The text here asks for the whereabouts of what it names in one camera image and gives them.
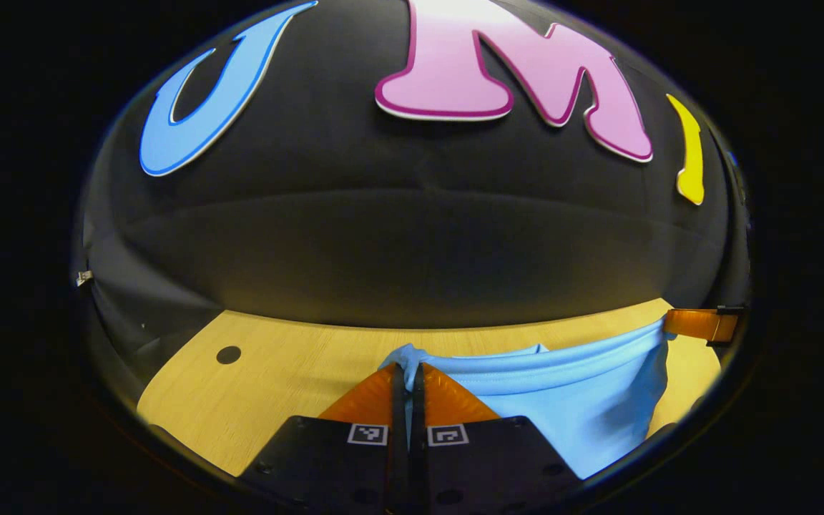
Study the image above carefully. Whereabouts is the light blue T-shirt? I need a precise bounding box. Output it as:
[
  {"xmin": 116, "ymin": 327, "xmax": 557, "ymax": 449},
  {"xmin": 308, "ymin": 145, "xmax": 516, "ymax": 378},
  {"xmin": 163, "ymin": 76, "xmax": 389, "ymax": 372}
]
[{"xmin": 380, "ymin": 318, "xmax": 674, "ymax": 480}]

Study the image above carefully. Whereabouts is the black backdrop cloth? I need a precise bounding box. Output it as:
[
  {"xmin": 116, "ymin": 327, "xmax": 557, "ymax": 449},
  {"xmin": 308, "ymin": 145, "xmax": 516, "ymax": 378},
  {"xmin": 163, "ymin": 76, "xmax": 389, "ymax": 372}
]
[{"xmin": 72, "ymin": 0, "xmax": 752, "ymax": 387}]

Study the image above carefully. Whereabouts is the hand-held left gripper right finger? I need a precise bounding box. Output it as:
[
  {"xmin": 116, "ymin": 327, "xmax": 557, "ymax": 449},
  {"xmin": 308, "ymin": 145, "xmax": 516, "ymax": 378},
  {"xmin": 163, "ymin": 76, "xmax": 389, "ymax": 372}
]
[{"xmin": 409, "ymin": 361, "xmax": 584, "ymax": 515}]

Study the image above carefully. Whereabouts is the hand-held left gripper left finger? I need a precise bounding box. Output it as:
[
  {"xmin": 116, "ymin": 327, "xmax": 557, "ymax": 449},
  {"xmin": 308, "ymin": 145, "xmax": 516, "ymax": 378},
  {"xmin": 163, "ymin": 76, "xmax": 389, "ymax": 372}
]
[{"xmin": 239, "ymin": 361, "xmax": 408, "ymax": 515}]

